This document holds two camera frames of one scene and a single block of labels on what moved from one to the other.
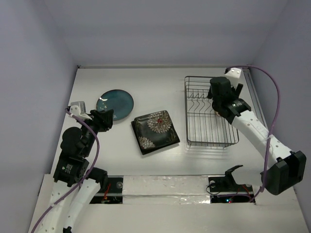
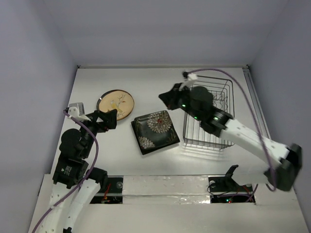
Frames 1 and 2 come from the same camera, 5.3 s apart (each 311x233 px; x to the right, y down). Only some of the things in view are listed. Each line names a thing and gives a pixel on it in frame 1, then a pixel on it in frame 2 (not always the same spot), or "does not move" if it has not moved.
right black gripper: (236, 90) → (177, 96)
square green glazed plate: (154, 131) does not move
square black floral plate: (154, 131) does not move
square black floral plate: (154, 131) does not move
